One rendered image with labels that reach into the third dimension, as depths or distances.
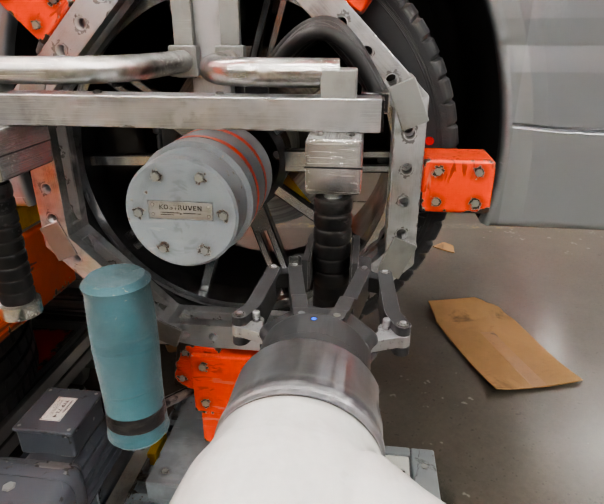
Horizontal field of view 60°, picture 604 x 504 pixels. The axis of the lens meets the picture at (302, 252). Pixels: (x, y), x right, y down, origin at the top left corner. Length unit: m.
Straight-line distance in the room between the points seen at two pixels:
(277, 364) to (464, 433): 1.34
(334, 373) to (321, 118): 0.27
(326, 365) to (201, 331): 0.56
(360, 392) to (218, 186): 0.34
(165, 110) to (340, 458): 0.37
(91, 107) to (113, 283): 0.25
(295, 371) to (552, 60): 0.67
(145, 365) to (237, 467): 0.54
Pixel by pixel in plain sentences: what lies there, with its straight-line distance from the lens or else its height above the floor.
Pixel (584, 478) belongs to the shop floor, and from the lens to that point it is 1.59.
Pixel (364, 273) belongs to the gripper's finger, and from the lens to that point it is 0.46.
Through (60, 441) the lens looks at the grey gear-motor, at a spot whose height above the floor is 0.41.
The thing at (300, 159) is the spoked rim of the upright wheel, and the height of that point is 0.86.
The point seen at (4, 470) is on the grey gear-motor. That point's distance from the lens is 0.99.
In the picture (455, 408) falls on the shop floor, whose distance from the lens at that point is 1.68.
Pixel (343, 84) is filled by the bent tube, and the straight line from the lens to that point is 0.48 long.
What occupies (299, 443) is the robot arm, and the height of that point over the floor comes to 0.88.
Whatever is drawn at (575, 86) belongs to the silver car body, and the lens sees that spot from 0.87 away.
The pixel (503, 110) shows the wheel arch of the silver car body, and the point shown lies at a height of 0.93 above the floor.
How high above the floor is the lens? 1.04
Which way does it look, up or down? 23 degrees down
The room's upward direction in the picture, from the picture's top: straight up
